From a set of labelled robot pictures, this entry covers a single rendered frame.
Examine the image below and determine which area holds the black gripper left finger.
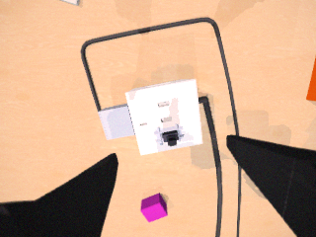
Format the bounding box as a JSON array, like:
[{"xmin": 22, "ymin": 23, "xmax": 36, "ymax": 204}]
[{"xmin": 0, "ymin": 153, "xmax": 119, "ymax": 237}]

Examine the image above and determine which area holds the magenta cube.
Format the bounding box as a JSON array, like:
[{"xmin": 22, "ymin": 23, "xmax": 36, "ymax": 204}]
[{"xmin": 140, "ymin": 194, "xmax": 168, "ymax": 223}]

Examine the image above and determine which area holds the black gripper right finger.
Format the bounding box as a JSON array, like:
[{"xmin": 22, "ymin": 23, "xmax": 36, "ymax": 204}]
[{"xmin": 226, "ymin": 134, "xmax": 316, "ymax": 237}]

